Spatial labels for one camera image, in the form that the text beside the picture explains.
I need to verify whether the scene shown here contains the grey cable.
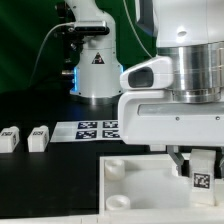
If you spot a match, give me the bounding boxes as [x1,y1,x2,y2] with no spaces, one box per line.
[29,22,75,88]

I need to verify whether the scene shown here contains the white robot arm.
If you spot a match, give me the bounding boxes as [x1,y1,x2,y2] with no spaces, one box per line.
[118,0,224,179]

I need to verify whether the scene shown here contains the white marker sheet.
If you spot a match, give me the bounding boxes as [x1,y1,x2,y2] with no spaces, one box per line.
[51,120,120,143]

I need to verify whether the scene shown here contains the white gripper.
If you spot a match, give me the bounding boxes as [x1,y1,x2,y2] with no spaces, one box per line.
[118,56,224,176]

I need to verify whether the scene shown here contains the black camera on stand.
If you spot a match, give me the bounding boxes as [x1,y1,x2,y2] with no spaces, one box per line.
[74,21,110,35]

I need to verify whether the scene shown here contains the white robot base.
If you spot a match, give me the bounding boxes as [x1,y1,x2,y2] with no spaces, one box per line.
[56,0,123,105]

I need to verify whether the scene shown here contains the white square tabletop tray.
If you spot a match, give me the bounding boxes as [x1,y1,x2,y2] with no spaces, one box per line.
[99,154,224,224]

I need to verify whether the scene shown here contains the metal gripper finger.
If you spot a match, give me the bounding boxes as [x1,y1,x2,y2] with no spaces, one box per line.
[218,148,224,179]

